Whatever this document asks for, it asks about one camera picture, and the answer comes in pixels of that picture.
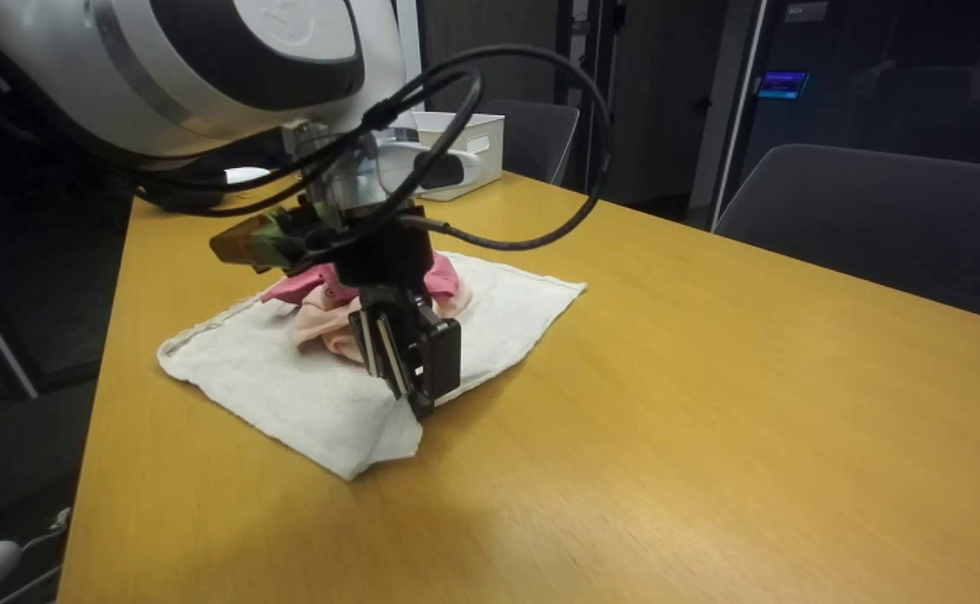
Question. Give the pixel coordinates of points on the white towel cloth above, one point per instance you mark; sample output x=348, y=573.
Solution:
x=277, y=388

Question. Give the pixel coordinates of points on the white plastic bin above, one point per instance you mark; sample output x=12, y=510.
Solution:
x=477, y=151

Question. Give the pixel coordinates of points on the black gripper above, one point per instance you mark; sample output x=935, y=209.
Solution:
x=383, y=256

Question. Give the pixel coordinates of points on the grey office chair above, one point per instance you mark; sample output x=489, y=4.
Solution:
x=543, y=138
x=893, y=223

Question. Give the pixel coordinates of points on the blue lit screen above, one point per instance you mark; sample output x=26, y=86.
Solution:
x=782, y=86

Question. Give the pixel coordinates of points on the white window frame post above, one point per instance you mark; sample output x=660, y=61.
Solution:
x=733, y=113

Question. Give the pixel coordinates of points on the white plate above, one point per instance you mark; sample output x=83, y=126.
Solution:
x=245, y=176

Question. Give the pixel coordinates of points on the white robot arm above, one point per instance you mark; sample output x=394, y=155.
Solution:
x=122, y=69

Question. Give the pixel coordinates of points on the pink cloth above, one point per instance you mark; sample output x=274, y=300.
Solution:
x=304, y=287

